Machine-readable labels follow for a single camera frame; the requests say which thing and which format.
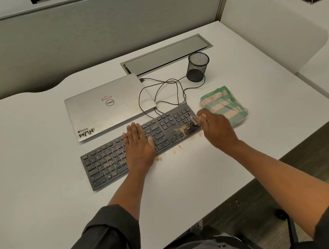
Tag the person's right hand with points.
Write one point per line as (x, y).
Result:
(219, 131)

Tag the person's left hand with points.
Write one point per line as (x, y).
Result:
(139, 152)

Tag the person's left little finger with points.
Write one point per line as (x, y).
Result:
(125, 139)

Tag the person's left thumb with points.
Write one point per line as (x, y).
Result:
(151, 144)

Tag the person's right fingers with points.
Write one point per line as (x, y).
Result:
(203, 118)

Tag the person's left middle finger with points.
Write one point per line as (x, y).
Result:
(135, 131)

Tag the small cleaning brush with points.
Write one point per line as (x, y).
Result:
(193, 123)

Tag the black computer keyboard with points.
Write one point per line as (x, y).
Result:
(109, 161)

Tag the person's right forearm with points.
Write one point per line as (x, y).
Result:
(281, 180)

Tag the person's left forearm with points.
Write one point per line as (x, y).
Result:
(127, 191)

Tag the brown crumbs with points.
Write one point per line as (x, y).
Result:
(182, 130)

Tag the green striped cloth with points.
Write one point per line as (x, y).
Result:
(223, 103)

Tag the silver laptop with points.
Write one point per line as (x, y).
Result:
(107, 108)

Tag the black mesh pen cup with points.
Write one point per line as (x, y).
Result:
(196, 67)

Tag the dark grey shirt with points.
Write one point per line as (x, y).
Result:
(106, 243)

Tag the white desk divider panel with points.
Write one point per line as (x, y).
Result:
(271, 26)

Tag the black chair base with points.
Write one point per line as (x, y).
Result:
(289, 224)

